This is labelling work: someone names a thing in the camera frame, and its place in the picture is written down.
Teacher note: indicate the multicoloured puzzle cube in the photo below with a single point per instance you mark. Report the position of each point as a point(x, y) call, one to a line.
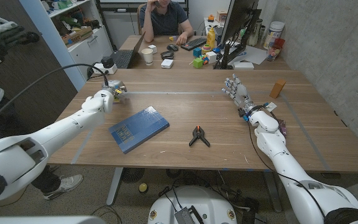
point(204, 59)

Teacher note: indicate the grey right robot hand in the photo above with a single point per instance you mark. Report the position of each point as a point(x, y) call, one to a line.
point(240, 92)

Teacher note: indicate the black stapler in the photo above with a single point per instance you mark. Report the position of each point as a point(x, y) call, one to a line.
point(167, 55)

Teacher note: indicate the black plug adapter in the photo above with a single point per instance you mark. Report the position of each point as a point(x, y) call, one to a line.
point(107, 62)

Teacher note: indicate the black keyboard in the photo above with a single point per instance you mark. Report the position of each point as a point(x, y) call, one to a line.
point(194, 43)

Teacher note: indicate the white paper cup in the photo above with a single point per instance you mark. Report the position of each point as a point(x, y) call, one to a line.
point(148, 56)

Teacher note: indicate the dark open laptop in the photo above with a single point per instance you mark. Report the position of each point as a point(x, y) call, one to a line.
point(123, 57)

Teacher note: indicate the yellow plastic bottle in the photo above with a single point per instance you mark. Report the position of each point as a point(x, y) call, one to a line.
point(211, 39)

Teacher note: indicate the orange wooden block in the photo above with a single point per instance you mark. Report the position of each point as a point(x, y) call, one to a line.
point(278, 88)

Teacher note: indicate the clear glass jar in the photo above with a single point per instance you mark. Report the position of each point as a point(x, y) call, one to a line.
point(255, 32)

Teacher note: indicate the small cardboard box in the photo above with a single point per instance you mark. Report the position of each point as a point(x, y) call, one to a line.
point(221, 16)

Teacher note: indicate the teal cube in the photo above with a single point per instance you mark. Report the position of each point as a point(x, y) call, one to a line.
point(197, 52)

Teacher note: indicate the black pliers with orange tip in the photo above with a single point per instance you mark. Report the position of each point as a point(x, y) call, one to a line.
point(199, 133)

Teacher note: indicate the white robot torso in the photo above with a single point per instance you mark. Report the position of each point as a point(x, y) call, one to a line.
point(197, 202)

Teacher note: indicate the grey table leg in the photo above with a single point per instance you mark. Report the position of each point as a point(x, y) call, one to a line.
point(273, 191)
point(114, 186)

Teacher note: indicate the dark computer mouse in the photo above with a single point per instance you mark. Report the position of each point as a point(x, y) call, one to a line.
point(172, 47)

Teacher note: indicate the white paper sheet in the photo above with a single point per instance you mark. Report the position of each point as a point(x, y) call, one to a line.
point(255, 55)

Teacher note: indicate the white round canister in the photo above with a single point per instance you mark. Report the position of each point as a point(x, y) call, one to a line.
point(273, 34)

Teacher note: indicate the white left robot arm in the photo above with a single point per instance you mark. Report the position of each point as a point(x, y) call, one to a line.
point(57, 130)

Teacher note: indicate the black round fan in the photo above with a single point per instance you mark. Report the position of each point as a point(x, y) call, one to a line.
point(132, 174)

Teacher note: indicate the purple and yellow small block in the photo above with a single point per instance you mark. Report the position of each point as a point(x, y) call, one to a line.
point(172, 38)

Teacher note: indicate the black computer monitor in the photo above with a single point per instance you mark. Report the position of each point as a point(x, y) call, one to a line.
point(238, 15)

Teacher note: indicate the small white square box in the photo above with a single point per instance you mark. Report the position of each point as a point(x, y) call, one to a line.
point(167, 63)

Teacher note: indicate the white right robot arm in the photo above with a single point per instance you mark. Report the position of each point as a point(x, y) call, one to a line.
point(287, 171)

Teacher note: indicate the blue hardcover book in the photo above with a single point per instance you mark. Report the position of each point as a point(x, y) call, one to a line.
point(138, 129)

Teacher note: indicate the small white cube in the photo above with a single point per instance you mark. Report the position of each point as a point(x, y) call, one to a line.
point(152, 49)

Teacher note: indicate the white power strip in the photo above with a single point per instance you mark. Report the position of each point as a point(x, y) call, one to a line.
point(98, 69)

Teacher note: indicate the yellow ball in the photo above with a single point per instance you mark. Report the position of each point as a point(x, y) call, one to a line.
point(143, 188)

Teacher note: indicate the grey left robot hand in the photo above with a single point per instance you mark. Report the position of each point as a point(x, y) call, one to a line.
point(113, 84)

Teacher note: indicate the brown cardboard box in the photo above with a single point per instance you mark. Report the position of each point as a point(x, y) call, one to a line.
point(78, 35)

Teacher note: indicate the seated person in dark shirt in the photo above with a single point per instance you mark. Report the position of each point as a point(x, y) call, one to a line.
point(166, 20)

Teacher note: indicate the white shelf cabinet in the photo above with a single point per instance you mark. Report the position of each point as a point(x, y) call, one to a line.
point(85, 53)

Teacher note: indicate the green cube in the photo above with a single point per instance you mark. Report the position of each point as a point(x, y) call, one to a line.
point(198, 63)

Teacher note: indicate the small orange object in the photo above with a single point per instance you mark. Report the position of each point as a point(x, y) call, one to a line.
point(210, 18)

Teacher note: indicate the yellow and green lego block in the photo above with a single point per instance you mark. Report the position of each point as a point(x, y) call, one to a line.
point(116, 99)

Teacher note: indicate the flat white box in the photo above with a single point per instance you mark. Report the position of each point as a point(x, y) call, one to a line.
point(243, 65)

